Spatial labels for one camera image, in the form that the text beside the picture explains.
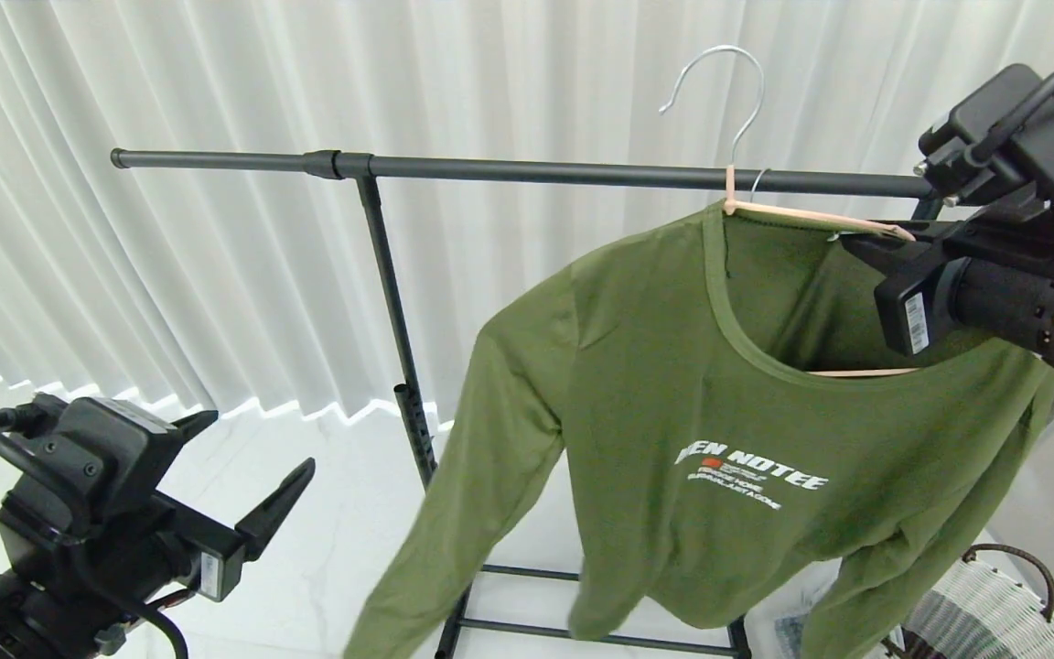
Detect black clothes rack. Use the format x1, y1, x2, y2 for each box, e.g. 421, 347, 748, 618
111, 146, 945, 659

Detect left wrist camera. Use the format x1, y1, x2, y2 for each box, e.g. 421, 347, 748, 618
28, 394, 190, 528

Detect green long-sleeved shirt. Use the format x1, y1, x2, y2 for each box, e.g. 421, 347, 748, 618
344, 203, 1054, 659

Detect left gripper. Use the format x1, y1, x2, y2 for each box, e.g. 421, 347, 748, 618
0, 409, 317, 605

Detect white curtain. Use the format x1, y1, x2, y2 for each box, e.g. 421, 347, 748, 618
0, 0, 1054, 431

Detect pale grey shorts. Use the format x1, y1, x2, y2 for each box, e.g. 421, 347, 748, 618
769, 586, 903, 659

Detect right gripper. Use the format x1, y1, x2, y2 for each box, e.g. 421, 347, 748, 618
874, 260, 1054, 359

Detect white laundry basket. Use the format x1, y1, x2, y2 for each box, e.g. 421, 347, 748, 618
884, 544, 1054, 659

